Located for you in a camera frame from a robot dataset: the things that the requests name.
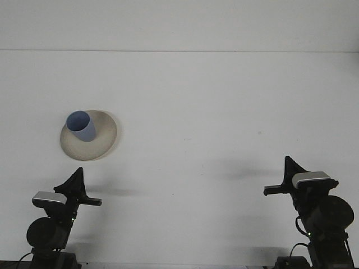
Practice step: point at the pale blue cup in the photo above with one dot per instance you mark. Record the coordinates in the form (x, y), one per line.
(84, 134)

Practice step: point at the pale round plate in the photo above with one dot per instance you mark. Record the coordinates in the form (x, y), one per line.
(92, 151)

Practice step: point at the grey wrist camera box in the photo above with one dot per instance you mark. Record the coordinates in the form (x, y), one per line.
(314, 179)
(49, 199)

